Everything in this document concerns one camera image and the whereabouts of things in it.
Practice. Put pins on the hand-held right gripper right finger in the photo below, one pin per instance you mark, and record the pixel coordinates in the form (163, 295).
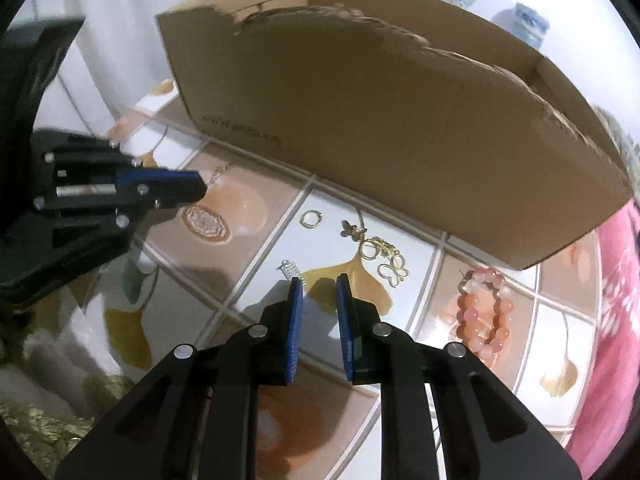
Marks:
(345, 332)

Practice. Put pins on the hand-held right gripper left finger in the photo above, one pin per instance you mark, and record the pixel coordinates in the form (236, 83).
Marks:
(295, 332)

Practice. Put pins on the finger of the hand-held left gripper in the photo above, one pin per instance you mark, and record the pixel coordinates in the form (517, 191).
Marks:
(175, 195)
(165, 176)

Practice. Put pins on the silver spring clip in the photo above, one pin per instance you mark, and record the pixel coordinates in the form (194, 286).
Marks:
(289, 269)

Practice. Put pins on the gold butterfly outline charm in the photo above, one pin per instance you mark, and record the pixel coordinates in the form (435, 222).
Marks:
(395, 266)

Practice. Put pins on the gold toggle clasp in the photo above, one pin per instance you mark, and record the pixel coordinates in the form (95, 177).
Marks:
(382, 246)

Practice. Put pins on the brown cardboard box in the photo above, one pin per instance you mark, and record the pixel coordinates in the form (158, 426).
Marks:
(375, 135)

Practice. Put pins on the printed table cover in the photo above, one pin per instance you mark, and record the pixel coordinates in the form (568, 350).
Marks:
(240, 280)

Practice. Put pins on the white curtain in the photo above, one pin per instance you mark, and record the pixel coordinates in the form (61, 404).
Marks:
(125, 35)

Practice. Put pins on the white fluffy blanket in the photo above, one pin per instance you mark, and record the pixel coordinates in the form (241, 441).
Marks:
(50, 350)

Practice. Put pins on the green fluffy rug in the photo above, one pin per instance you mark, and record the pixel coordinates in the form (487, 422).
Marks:
(45, 425)

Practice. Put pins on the pink floral blanket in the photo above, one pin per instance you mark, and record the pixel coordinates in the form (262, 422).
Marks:
(610, 335)

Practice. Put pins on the grey-green cloth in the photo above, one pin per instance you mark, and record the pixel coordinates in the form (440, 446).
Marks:
(617, 140)

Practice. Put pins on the water jug with blue label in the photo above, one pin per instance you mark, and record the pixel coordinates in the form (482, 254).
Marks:
(525, 25)

